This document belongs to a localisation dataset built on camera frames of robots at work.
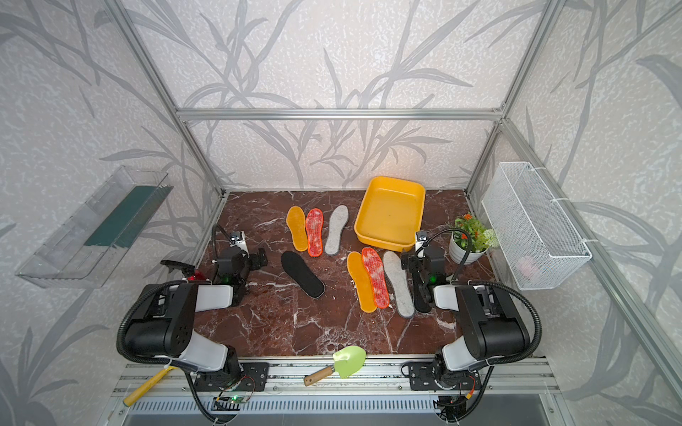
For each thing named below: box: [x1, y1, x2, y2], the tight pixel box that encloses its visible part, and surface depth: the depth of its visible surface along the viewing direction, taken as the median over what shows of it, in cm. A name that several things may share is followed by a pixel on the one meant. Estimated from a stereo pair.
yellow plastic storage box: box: [353, 175, 426, 252], surface depth 114 cm
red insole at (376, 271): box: [361, 247, 390, 309], surface depth 95 cm
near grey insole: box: [382, 251, 415, 319], surface depth 93 cm
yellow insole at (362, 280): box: [346, 251, 378, 314], surface depth 94 cm
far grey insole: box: [324, 204, 350, 256], surface depth 110 cm
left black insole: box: [281, 250, 326, 300], surface depth 96 cm
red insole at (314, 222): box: [305, 207, 325, 258], surface depth 107 cm
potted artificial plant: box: [449, 213, 500, 265], surface depth 90 cm
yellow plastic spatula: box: [122, 365, 178, 408], surface depth 72 cm
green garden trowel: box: [303, 346, 366, 387], surface depth 78 cm
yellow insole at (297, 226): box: [285, 205, 309, 253], surface depth 110 cm
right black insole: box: [412, 269, 433, 314], surface depth 75 cm
